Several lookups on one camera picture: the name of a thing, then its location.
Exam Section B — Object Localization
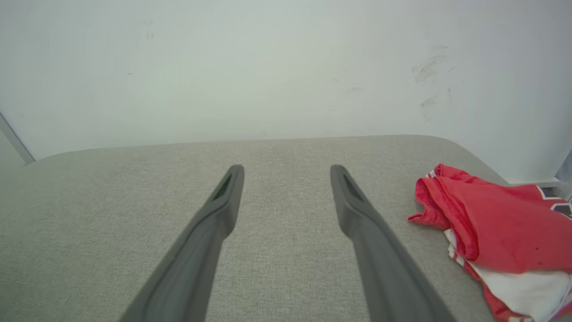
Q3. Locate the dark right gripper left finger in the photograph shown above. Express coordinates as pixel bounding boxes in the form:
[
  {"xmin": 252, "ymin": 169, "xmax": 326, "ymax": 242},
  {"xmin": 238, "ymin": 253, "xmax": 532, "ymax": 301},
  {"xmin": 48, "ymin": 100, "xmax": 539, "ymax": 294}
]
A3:
[{"xmin": 118, "ymin": 164, "xmax": 245, "ymax": 322}]

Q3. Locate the white ledge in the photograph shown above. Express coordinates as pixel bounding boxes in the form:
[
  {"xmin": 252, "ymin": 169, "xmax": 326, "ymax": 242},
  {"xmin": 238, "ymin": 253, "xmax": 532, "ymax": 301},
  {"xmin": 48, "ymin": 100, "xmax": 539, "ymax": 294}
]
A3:
[{"xmin": 509, "ymin": 178, "xmax": 563, "ymax": 188}]

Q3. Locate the red and white garment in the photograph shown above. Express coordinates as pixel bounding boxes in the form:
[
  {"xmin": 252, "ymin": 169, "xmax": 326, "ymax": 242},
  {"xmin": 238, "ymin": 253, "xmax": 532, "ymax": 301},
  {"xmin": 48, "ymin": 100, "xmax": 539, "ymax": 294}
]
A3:
[{"xmin": 408, "ymin": 163, "xmax": 572, "ymax": 322}]

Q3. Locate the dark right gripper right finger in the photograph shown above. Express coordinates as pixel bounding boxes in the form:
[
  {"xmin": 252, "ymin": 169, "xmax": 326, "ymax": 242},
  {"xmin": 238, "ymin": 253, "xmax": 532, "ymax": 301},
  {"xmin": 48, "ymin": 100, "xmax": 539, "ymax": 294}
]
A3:
[{"xmin": 330, "ymin": 164, "xmax": 456, "ymax": 322}]

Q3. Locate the grey metal bar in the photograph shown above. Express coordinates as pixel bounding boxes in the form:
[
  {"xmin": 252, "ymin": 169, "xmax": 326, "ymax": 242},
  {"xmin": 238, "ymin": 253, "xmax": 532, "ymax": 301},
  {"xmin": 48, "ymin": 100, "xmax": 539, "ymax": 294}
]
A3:
[{"xmin": 0, "ymin": 112, "xmax": 36, "ymax": 166}]

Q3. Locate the pale blue panel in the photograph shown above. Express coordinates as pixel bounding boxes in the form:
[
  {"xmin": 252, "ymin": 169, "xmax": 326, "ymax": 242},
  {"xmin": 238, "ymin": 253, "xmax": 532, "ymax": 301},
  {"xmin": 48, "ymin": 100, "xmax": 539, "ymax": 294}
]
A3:
[{"xmin": 554, "ymin": 150, "xmax": 572, "ymax": 199}]

